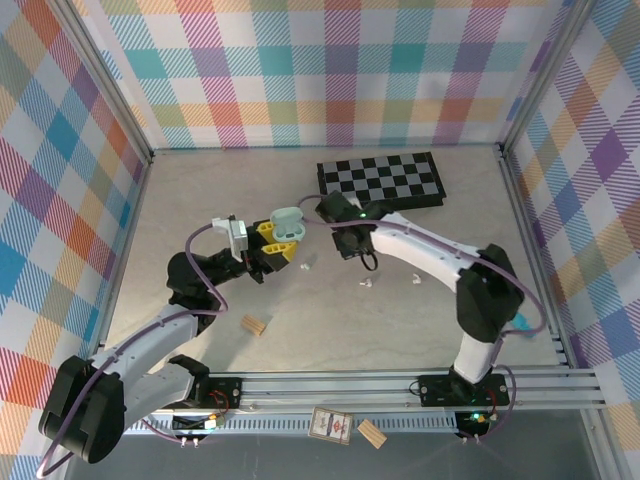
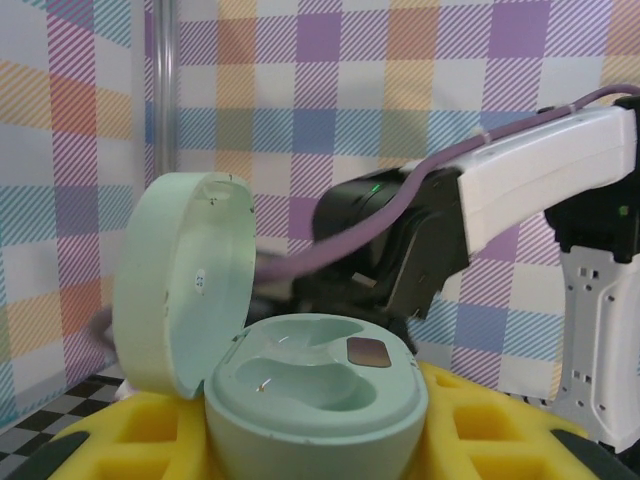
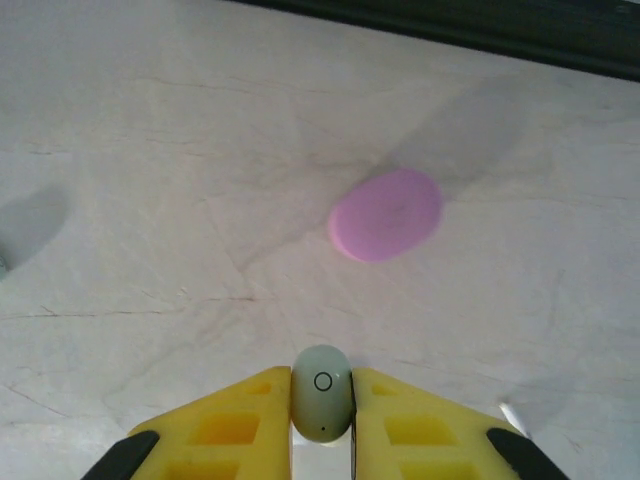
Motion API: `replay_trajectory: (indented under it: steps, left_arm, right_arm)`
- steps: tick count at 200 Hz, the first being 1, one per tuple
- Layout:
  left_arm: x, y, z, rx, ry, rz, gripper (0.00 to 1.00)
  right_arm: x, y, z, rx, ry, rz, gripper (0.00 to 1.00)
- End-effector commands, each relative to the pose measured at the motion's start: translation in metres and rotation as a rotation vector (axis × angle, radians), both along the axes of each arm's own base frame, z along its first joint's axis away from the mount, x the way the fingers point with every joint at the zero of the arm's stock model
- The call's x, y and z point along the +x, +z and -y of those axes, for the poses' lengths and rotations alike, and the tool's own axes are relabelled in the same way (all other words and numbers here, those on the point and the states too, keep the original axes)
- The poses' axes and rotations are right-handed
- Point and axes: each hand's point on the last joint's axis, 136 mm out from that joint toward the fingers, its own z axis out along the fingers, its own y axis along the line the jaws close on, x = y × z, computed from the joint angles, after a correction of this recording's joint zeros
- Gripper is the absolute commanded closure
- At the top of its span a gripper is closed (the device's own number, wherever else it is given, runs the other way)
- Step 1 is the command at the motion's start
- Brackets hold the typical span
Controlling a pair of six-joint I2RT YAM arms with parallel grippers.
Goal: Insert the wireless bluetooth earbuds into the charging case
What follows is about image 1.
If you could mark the mint green earbud charging case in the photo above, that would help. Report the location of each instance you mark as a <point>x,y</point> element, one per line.
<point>287,226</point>

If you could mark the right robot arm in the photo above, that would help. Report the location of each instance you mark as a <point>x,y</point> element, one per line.
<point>425,245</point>

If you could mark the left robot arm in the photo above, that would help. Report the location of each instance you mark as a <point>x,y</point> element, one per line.
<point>150,337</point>

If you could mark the black grey folding chessboard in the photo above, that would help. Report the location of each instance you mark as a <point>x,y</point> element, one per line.
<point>390,175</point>

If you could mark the wooden block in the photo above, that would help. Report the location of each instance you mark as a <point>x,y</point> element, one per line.
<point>371,433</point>
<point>254,324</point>

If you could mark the black left controller box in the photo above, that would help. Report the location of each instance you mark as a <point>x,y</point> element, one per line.
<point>190,425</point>

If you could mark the black controller box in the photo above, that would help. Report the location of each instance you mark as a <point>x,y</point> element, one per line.
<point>472,422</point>
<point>190,425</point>

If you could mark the playing card box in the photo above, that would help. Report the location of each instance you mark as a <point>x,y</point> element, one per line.
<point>331,425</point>

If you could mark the bright teal object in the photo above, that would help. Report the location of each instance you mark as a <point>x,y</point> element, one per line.
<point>522,325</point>

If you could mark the black right controller box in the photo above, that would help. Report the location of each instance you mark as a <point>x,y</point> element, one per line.
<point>472,422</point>

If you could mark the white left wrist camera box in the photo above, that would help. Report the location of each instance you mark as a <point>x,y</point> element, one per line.
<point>239,232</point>

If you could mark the aluminium side rail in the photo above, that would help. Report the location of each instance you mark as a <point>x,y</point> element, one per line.
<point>536,250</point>
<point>125,260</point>

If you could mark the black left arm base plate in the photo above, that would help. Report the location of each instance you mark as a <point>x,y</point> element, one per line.
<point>235,387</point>

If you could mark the aluminium frame rail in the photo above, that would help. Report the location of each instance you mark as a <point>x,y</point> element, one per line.
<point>325,390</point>

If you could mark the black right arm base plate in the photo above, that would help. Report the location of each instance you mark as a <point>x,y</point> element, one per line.
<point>435,392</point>

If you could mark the aluminium frame post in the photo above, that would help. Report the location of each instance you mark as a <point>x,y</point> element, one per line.
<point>542,75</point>
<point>110,82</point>

